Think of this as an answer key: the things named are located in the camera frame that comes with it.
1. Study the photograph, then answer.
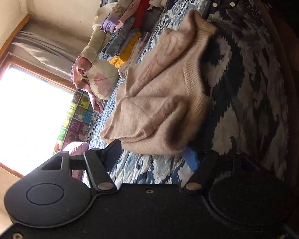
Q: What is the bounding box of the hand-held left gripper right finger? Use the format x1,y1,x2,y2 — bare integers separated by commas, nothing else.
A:
181,147,265,195

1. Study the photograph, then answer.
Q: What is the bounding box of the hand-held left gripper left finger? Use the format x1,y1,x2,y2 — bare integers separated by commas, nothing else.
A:
41,139,122,192

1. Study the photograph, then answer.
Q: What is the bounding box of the beige knit sweater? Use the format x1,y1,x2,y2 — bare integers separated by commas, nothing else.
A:
100,9,218,155

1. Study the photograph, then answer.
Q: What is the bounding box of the stack of folded clothes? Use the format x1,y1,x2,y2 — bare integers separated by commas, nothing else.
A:
98,0,175,78

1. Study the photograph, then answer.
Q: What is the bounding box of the pink pillow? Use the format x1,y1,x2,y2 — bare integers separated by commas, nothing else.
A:
64,141,90,180

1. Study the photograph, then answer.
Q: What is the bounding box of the colourful alphabet play mat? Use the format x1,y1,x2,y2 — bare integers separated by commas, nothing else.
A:
53,90,95,155

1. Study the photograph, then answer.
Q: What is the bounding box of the blue patterned quilt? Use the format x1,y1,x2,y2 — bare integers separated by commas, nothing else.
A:
82,0,289,187

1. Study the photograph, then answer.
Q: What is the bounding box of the wooden framed window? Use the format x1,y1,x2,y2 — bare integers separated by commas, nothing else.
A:
0,52,77,178

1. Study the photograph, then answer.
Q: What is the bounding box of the grey curtain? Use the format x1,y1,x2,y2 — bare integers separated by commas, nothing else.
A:
11,31,90,66

